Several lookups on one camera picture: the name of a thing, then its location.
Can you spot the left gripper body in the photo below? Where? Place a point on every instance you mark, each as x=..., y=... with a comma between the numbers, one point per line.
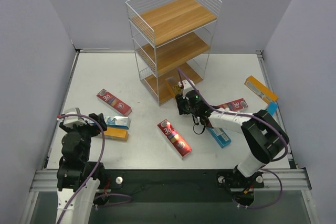
x=95, y=123

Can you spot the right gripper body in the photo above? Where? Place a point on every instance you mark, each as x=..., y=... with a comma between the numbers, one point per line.
x=180, y=102

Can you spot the orange toothpaste box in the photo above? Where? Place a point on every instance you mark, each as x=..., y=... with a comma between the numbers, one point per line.
x=116, y=134
x=173, y=87
x=260, y=90

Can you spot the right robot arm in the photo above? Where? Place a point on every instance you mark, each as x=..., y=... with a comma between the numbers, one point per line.
x=264, y=136

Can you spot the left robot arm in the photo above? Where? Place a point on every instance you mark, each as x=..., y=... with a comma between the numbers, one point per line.
x=77, y=177

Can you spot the silver blue toothpaste box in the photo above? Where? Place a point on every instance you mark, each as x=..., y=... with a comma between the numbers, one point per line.
x=118, y=122

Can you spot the red toothpaste box left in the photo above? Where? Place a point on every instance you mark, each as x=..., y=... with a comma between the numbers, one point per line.
x=113, y=102

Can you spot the red toothpaste box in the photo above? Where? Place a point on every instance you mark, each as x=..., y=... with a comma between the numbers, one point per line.
x=175, y=140
x=236, y=105
x=113, y=102

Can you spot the teal toothpaste box with label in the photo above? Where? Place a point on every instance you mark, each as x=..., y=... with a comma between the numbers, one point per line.
x=220, y=136

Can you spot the red toothpaste box right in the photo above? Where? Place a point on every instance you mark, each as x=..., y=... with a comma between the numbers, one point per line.
x=236, y=105

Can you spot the red toothpaste box centre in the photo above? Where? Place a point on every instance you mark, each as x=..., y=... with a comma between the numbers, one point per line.
x=175, y=140

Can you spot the light blue toothpaste box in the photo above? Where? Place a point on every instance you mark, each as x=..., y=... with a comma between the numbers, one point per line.
x=272, y=108

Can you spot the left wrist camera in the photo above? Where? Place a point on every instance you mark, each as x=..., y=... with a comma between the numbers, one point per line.
x=72, y=118

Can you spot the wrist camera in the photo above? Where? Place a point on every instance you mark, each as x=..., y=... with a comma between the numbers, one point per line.
x=72, y=118
x=185, y=86

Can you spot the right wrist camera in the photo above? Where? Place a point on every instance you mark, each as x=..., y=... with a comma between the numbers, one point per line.
x=185, y=86

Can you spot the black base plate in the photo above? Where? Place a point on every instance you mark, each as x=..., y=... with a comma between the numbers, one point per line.
x=170, y=185

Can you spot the white wire wooden shelf rack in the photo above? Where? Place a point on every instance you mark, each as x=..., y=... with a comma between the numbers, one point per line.
x=171, y=34

